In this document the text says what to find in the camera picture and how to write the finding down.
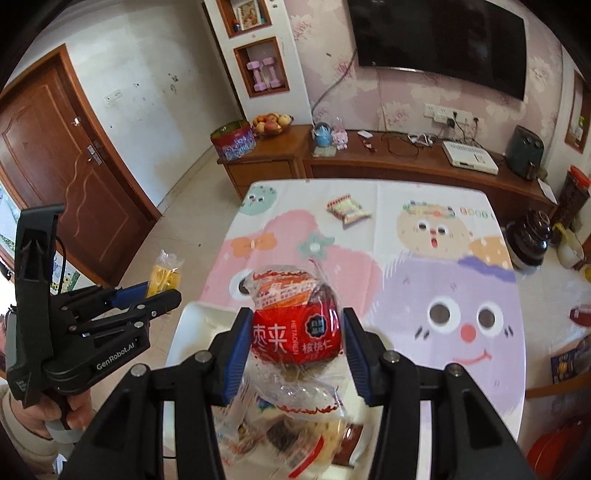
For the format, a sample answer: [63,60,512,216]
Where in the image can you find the small wooden cabinet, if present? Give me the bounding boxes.
[217,124,315,201]

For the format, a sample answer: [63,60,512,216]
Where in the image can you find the brown wooden door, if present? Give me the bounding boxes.
[0,44,162,289]

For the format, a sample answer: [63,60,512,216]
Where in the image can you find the white set-top box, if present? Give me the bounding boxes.
[442,141,500,175]

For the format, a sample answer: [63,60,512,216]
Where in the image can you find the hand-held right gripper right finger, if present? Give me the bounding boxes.
[342,307,536,480]

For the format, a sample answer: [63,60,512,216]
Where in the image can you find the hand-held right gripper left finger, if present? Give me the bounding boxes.
[58,307,254,480]

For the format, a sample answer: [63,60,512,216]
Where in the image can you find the long wooden television stand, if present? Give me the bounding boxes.
[302,129,559,222]

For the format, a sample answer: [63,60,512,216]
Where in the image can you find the cartoon printed tablecloth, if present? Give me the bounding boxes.
[166,179,527,467]

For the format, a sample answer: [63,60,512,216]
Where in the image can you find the red lid jar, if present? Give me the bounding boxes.
[554,166,591,227]

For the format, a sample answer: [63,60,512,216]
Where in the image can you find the wall mounted television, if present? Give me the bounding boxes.
[346,0,528,101]

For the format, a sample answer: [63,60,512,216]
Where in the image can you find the dark ceramic pot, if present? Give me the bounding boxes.
[505,210,554,273]

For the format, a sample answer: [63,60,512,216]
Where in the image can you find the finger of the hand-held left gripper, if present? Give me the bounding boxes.
[69,289,182,337]
[60,284,151,319]

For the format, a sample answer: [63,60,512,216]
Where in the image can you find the framed picture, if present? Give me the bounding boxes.
[235,0,271,28]

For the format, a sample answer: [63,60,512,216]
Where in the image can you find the red plastic basin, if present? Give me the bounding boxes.
[526,418,591,480]

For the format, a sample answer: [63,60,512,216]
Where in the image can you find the bowl of fruit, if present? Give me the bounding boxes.
[252,113,295,139]

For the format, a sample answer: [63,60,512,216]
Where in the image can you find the clear bag with red label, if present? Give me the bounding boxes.
[240,261,356,418]

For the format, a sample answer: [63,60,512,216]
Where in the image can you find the person's left forearm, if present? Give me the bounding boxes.
[0,383,75,476]

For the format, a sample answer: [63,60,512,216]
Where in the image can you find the white wall outlets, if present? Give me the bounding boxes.
[424,102,481,125]

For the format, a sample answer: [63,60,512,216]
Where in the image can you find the red round tin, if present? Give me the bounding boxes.
[210,120,257,161]

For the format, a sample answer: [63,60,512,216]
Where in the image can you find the black cable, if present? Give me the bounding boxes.
[381,131,432,158]

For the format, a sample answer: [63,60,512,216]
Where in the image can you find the blue snow globe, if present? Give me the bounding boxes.
[311,122,334,148]

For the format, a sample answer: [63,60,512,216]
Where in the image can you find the pink toy figure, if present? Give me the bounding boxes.
[332,117,349,151]

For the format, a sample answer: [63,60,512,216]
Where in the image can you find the white plastic tray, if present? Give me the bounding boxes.
[165,302,384,480]

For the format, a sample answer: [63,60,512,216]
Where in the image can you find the pink dumbbell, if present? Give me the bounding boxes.
[247,61,269,90]
[262,58,282,88]

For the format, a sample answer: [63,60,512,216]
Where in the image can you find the blue box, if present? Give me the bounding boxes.
[549,346,589,386]

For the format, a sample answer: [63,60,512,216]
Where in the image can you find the striped edge snack packet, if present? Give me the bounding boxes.
[325,194,372,225]

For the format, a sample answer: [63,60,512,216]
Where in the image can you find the person's left hand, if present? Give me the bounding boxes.
[34,390,95,432]

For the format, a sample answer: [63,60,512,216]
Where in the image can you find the rice cracker packet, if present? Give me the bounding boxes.
[286,415,352,480]

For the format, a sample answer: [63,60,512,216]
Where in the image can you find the white yellow kettle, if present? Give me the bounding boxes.
[554,224,589,271]

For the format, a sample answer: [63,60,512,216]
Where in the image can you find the orange yellow snack packet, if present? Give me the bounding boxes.
[147,249,184,298]

